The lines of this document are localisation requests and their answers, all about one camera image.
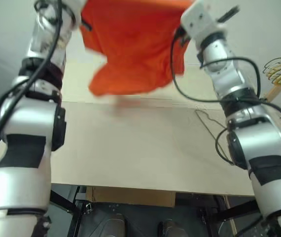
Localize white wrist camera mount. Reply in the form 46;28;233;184
63;0;88;29
181;0;227;40

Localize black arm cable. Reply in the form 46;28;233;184
0;0;65;173
170;27;281;166

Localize orange shorts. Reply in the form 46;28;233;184
79;0;193;97

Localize brown cardboard box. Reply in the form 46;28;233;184
86;186;176;207

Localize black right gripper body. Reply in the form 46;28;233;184
216;6;241;23

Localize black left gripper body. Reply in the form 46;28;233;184
80;18;93;32

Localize dark rounded shape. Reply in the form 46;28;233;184
105;213;126;237
157;219;180;237

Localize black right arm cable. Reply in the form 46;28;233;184
170;27;281;166

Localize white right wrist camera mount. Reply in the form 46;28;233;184
181;0;227;40

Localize black metal table frame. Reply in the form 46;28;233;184
49;185;264;237

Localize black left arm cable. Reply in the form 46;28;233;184
0;0;65;173

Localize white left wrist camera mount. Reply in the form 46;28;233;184
63;0;88;29

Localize silver wire hanger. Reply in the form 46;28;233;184
194;110;234;163

